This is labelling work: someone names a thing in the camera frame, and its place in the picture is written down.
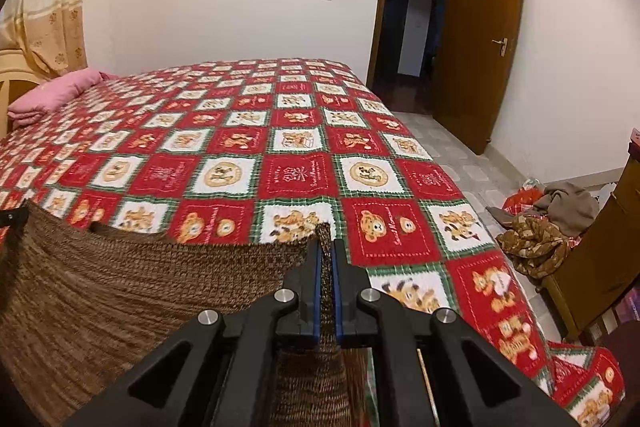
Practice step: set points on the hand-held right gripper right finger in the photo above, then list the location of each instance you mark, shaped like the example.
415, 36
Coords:
339, 307

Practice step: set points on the wooden cabinet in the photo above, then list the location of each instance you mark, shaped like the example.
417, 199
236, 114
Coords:
610, 237

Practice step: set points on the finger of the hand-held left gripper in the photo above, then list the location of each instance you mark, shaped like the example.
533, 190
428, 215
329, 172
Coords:
15, 217

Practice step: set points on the pink folded blanket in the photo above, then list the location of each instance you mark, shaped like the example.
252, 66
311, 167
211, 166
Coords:
55, 94

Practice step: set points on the brown knitted sweater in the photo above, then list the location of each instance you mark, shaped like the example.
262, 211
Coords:
125, 297

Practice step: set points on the brown door frame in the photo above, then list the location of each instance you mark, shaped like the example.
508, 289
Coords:
380, 7

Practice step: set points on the grey cloth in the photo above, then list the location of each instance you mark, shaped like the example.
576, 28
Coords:
570, 207

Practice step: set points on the red checked printed quilt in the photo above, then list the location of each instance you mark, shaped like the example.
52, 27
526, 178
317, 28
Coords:
300, 132

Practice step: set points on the purple box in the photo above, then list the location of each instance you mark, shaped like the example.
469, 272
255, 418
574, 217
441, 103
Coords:
631, 304

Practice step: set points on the brown patterned cloth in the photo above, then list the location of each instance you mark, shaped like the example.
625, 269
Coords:
530, 247

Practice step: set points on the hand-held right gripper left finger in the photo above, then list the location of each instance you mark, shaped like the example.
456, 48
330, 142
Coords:
317, 307

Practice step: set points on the brown wooden door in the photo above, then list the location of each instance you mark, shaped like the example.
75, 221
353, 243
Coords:
475, 72

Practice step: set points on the cream and brown headboard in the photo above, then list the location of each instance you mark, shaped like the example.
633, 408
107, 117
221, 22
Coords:
12, 67

